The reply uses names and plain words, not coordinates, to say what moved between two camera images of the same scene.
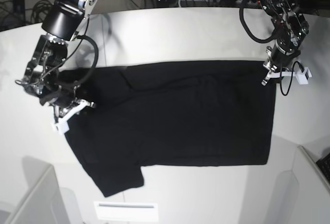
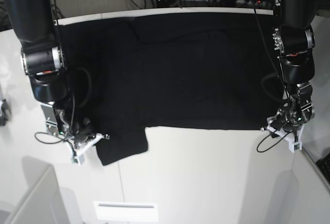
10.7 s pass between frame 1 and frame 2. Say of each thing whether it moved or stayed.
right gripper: moved
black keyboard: stayed
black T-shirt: moved
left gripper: moved
